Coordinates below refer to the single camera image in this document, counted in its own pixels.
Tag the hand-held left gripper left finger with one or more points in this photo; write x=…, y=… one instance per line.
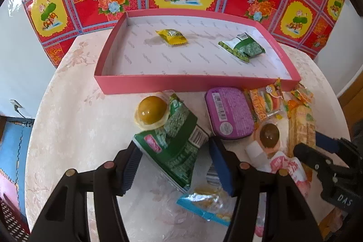
x=130, y=171

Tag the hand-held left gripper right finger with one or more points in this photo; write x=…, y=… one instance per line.
x=224, y=171

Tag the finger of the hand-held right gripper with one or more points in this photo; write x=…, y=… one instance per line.
x=309, y=157
x=326, y=142

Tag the clear cracker packet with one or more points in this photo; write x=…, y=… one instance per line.
x=302, y=125

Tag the blue cookie packet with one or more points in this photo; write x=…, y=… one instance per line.
x=198, y=199

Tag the brown egg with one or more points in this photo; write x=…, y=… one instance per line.
x=269, y=135

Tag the large green snack packet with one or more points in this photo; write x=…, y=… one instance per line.
x=175, y=145

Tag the orange gummy candy packet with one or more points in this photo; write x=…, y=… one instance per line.
x=268, y=103
x=302, y=96

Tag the purple tin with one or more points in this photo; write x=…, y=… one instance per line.
x=229, y=111

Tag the yellow-brown egg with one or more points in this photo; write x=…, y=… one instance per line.
x=151, y=110

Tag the pink cardboard box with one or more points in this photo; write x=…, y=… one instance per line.
x=170, y=84

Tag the small green pea packet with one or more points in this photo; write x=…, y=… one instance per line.
x=244, y=47

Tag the yellow candy packet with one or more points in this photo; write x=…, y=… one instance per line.
x=171, y=37

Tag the pink snack packet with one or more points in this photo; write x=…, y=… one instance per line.
x=286, y=168

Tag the cream floral tablecloth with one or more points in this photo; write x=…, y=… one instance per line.
x=85, y=131

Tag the white wall outlet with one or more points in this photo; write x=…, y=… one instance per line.
x=15, y=104

